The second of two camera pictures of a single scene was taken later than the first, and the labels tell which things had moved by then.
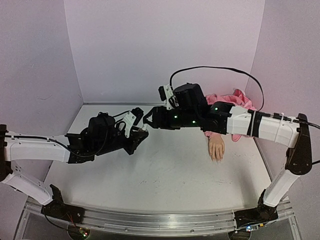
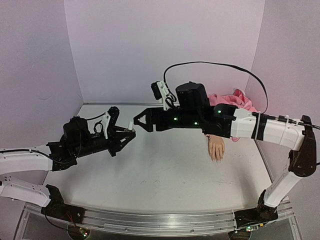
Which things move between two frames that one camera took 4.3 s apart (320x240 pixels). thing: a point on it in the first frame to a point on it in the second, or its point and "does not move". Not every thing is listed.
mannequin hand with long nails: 216,147 does not move
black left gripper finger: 138,137 to 121,142
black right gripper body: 155,117 does not move
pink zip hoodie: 238,98 does not move
